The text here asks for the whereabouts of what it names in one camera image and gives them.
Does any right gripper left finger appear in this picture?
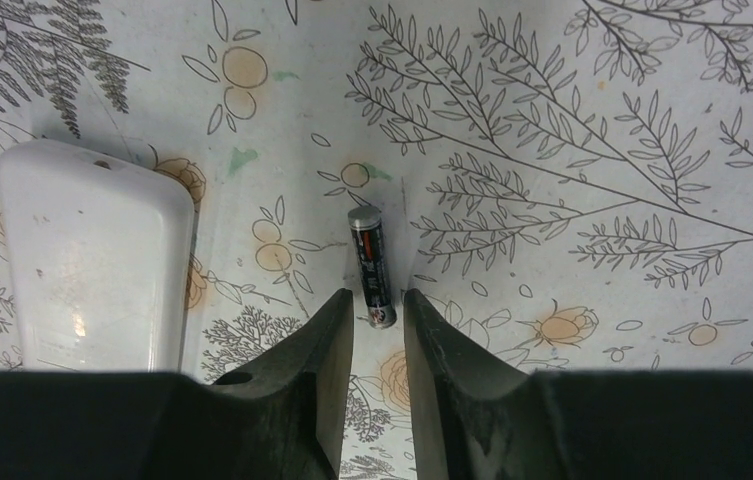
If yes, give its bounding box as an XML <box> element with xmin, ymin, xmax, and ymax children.
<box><xmin>0</xmin><ymin>289</ymin><xmax>354</xmax><ymax>479</ymax></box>

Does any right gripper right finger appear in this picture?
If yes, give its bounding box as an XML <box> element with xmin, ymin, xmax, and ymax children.
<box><xmin>403</xmin><ymin>289</ymin><xmax>753</xmax><ymax>479</ymax></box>

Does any black orange battery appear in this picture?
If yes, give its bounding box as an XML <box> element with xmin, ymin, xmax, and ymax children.
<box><xmin>347</xmin><ymin>205</ymin><xmax>397</xmax><ymax>329</ymax></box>

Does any white remote control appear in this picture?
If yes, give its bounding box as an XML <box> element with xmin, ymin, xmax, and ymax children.
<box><xmin>0</xmin><ymin>139</ymin><xmax>195</xmax><ymax>371</ymax></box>

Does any floral table mat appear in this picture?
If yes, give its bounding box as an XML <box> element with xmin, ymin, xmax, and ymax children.
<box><xmin>0</xmin><ymin>1</ymin><xmax>753</xmax><ymax>479</ymax></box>

